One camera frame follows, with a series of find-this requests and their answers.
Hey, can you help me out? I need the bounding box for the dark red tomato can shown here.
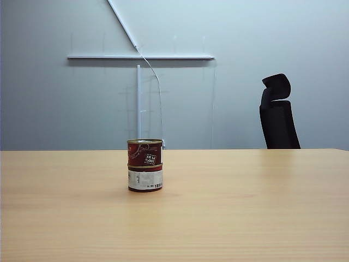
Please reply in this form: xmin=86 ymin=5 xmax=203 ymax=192
xmin=127 ymin=138 xmax=164 ymax=167

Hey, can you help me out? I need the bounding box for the tomato can with white label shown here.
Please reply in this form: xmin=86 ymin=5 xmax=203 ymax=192
xmin=127 ymin=163 xmax=164 ymax=192

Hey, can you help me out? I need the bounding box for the black office chair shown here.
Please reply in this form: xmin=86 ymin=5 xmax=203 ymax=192
xmin=258 ymin=73 xmax=302 ymax=150

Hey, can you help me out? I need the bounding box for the vertical white wall rail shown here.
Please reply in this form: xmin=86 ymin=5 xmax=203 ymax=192
xmin=136 ymin=64 xmax=142 ymax=140

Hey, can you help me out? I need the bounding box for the thin white hanging cable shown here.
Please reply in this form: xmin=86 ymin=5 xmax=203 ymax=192
xmin=137 ymin=46 xmax=166 ymax=150

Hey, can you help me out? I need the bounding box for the horizontal white wall rail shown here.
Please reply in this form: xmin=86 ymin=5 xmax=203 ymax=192
xmin=67 ymin=53 xmax=215 ymax=61

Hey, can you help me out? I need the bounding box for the diagonal white wall rail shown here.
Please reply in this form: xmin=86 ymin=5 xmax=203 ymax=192
xmin=106 ymin=0 xmax=140 ymax=50

